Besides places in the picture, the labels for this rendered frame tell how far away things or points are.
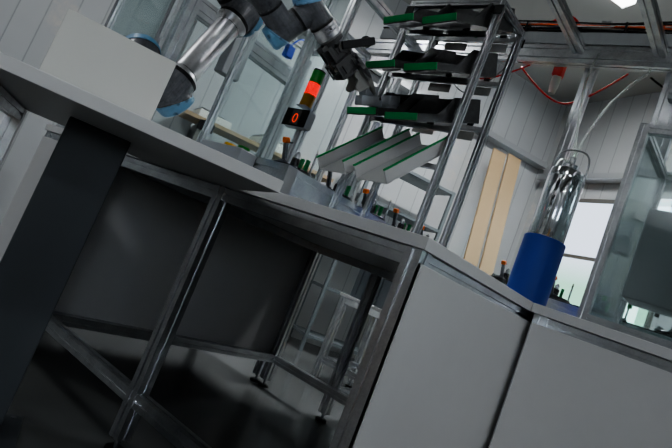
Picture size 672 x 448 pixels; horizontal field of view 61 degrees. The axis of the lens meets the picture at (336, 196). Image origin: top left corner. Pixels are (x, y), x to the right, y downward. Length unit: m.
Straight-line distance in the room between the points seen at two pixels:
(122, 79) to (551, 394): 1.49
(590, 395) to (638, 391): 0.13
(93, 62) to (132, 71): 0.09
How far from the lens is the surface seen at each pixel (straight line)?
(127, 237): 2.52
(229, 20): 1.99
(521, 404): 1.90
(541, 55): 2.95
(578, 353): 1.87
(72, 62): 1.60
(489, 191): 6.21
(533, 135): 7.03
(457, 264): 1.40
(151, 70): 1.60
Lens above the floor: 0.71
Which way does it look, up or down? 7 degrees up
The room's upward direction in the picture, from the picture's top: 22 degrees clockwise
